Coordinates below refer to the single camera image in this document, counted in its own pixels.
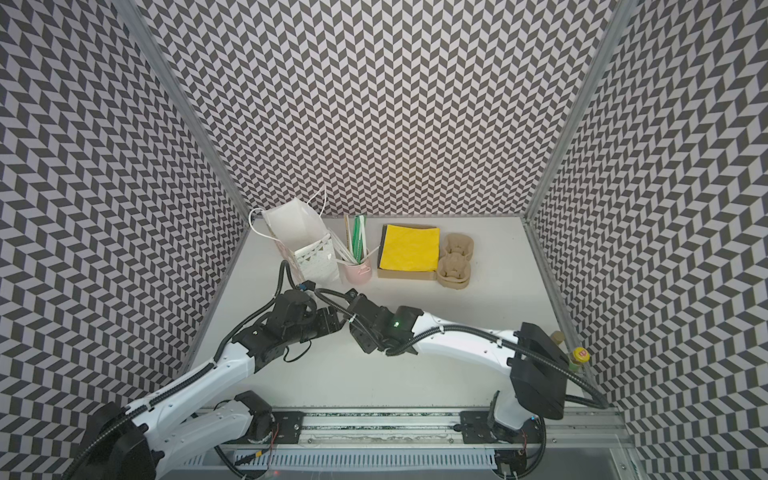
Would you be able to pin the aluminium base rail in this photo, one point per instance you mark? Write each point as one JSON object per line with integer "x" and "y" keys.
{"x": 421, "y": 443}

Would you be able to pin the aluminium left corner post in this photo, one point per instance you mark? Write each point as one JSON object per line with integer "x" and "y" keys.
{"x": 140, "y": 32}

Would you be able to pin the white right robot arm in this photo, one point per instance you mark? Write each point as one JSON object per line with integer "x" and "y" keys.
{"x": 540, "y": 381}

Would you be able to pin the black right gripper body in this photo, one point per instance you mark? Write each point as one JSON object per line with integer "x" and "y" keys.
{"x": 354, "y": 313}

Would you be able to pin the brown pulp cup carrier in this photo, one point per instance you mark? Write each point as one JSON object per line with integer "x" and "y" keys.
{"x": 454, "y": 265}

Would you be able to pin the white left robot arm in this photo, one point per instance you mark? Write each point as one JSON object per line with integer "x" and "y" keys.
{"x": 153, "y": 435}

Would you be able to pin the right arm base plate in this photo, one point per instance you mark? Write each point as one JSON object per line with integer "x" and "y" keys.
{"x": 477, "y": 427}

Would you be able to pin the yellow paper napkin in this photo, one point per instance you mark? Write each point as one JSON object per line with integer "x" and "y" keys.
{"x": 410, "y": 249}

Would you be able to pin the wooden stir stick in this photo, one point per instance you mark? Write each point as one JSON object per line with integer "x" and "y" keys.
{"x": 349, "y": 235}

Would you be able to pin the brown cardboard napkin box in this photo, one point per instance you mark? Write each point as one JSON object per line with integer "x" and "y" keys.
{"x": 431, "y": 275}

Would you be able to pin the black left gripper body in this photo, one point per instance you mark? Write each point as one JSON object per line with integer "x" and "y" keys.
{"x": 312, "y": 327}

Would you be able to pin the green wrapped straw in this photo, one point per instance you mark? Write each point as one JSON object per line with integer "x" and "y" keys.
{"x": 359, "y": 248}

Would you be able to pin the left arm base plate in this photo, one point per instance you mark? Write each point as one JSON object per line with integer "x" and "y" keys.
{"x": 281, "y": 427}

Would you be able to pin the white patterned gift bag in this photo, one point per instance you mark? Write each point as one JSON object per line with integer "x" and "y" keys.
{"x": 301, "y": 236}

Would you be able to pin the aluminium frame corner post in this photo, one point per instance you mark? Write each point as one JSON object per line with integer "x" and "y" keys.
{"x": 616, "y": 26}

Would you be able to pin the yellow capped sauce bottle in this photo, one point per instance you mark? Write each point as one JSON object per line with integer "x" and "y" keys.
{"x": 578, "y": 359}

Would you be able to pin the pink metal bucket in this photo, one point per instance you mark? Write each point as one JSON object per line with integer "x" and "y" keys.
{"x": 358, "y": 274}

